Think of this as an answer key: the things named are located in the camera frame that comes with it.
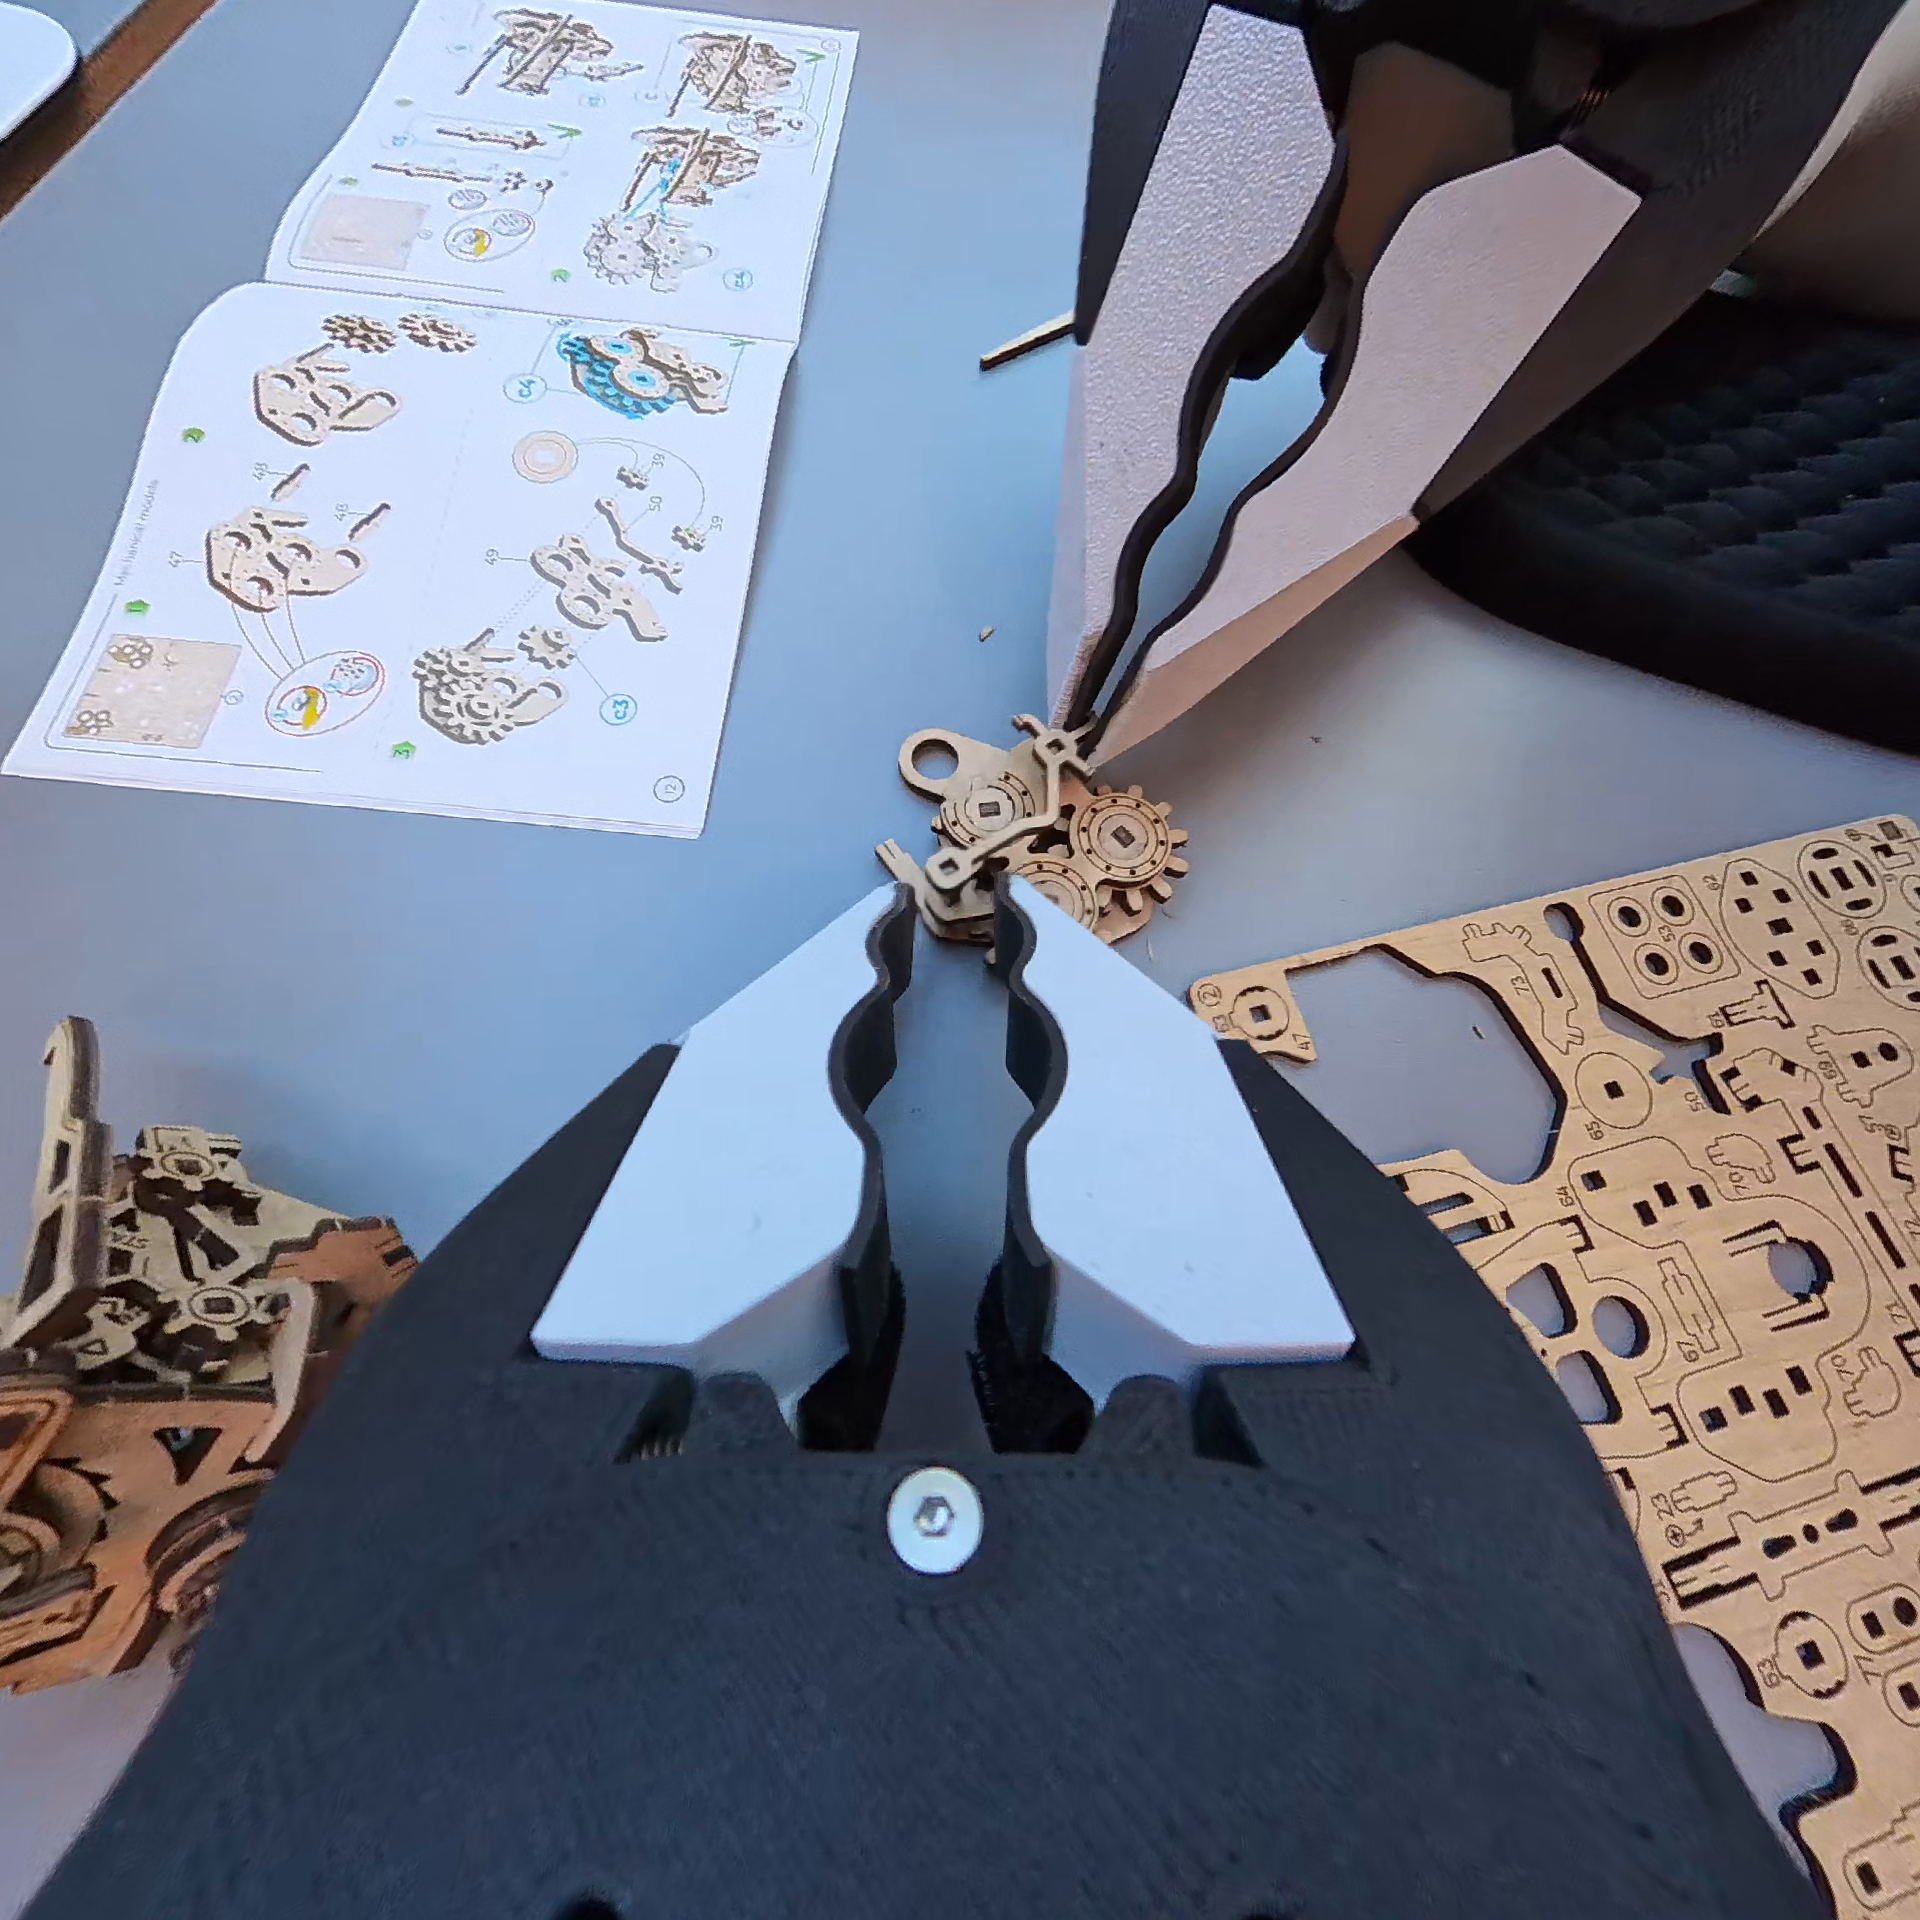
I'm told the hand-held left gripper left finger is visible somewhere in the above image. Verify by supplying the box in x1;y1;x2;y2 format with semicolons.
525;879;917;1457

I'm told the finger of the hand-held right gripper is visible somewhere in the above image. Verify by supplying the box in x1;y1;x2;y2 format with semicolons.
1101;142;1649;758
1040;4;1346;727

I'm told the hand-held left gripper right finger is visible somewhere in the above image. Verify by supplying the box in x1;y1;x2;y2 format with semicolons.
976;879;1358;1457

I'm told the small wooden gear assembly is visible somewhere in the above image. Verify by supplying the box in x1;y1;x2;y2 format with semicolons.
873;719;1191;962

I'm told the person's right forearm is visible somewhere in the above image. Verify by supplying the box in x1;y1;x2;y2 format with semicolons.
1713;41;1920;324

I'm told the grey desk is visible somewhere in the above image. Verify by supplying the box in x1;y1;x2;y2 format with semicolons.
0;0;1920;1920

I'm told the black padded chair armrest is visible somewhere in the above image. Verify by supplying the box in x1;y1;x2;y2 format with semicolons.
1407;294;1920;758

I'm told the laser-cut plywood parts sheet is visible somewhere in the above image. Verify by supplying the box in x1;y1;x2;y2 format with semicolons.
1191;812;1920;1920

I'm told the partly built wooden model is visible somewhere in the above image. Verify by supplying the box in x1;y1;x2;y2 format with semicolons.
0;1013;418;1700

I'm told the white instruction booklet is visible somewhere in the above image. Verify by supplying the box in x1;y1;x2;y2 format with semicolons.
0;0;865;845

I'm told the adjacent grey table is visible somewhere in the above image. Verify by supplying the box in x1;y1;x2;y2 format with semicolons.
0;0;196;196

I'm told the white rounded stand base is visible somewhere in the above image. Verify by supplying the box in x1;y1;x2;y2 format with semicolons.
0;4;83;142

